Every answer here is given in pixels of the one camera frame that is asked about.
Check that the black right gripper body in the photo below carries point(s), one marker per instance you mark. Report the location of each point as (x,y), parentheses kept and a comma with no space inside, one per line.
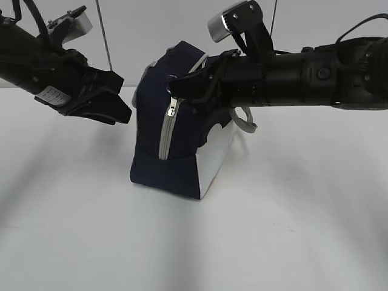
(241,84)

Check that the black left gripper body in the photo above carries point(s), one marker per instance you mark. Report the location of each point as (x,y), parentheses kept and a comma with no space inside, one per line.
(67,81)

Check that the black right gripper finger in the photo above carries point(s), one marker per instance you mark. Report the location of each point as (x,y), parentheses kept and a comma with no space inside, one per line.
(200,84)

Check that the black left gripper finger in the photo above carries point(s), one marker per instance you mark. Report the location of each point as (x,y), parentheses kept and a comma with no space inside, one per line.
(107,108)

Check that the navy and white lunch bag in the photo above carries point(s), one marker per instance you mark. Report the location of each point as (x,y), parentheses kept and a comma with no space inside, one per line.
(176,151)

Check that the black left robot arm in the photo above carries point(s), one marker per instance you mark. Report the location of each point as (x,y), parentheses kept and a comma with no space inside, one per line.
(17,55)

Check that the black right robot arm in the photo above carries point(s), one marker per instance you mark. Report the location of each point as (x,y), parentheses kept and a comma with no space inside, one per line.
(348,75)

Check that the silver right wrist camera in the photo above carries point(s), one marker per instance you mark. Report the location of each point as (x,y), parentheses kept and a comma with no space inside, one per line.
(243,21)

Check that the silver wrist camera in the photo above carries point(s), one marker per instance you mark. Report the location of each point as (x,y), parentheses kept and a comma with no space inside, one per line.
(72,25)
(243,21)

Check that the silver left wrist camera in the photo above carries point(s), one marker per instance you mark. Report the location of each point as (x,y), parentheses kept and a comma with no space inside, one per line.
(72,25)

